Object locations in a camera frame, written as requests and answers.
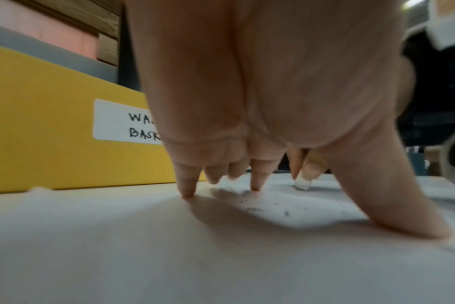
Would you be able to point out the person's left hand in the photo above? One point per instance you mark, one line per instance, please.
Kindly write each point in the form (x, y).
(280, 74)

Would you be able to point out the person's right hand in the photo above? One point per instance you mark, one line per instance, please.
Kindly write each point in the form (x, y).
(306, 166)

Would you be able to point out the white cloth sheet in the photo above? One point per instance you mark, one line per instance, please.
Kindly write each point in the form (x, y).
(137, 252)

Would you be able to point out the clear tape roll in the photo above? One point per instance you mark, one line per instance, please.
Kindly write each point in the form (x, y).
(454, 154)

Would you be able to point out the black machine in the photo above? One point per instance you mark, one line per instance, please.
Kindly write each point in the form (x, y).
(437, 89)

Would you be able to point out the white box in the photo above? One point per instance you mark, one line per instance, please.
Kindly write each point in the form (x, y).
(445, 29)

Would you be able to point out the wooden shelf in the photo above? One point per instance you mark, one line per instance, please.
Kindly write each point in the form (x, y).
(88, 14)

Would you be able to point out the yellow labelled storage bin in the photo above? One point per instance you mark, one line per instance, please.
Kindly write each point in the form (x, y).
(43, 124)

